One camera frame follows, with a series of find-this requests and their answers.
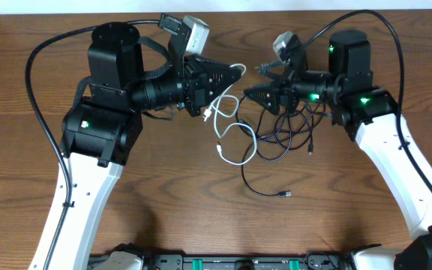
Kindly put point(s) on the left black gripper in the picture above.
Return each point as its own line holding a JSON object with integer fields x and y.
{"x": 202, "y": 84}

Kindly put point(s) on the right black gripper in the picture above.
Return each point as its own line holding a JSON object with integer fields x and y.
{"x": 287, "y": 85}

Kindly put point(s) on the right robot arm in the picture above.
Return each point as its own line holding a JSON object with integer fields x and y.
{"x": 373, "y": 120}

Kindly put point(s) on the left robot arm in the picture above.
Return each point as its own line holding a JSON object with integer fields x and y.
{"x": 131, "y": 77}

